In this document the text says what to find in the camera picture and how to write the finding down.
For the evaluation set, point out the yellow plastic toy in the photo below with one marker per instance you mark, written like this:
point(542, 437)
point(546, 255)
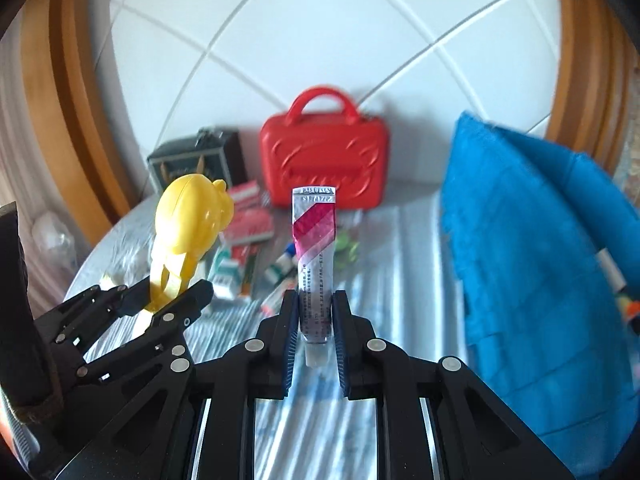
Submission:
point(190, 215)

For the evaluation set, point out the white tube red stripes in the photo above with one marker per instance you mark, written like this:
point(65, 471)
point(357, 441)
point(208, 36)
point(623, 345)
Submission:
point(312, 260)

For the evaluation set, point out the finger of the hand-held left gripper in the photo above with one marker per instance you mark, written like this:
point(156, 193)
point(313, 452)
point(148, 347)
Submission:
point(100, 305)
point(170, 325)

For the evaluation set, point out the green frog toy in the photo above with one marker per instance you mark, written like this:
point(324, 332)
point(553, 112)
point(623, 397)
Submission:
point(346, 246)

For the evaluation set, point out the small bottle blue cap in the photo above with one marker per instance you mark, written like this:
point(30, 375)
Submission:
point(280, 262)

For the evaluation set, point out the black gift box gold ribbon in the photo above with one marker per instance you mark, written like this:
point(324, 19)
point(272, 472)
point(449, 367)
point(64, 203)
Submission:
point(175, 167)

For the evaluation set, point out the blue plastic storage crate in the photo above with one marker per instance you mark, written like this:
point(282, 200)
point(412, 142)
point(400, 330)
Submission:
point(525, 260)

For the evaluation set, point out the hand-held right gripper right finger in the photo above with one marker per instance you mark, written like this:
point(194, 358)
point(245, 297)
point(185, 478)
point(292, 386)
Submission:
point(342, 350)

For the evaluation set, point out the curved wooden door frame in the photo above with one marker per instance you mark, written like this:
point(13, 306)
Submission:
point(585, 60)
point(65, 110)

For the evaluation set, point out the green white small box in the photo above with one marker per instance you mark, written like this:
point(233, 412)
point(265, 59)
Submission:
point(225, 270)

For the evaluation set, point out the small red hard case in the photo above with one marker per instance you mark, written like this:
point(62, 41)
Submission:
point(325, 170)

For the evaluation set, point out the small white red box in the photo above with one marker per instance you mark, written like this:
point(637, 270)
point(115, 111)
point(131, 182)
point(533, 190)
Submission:
point(274, 300)

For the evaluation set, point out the pink tissue pack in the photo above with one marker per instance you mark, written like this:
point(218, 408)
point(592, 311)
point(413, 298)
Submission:
point(244, 194)
point(247, 227)

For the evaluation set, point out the striped white blue tablecloth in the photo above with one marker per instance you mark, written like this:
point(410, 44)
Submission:
point(400, 285)

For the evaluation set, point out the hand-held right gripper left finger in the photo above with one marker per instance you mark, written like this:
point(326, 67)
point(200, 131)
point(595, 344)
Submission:
point(290, 350)

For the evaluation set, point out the clear plastic bag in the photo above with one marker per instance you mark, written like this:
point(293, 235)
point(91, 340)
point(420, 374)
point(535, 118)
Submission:
point(52, 235)

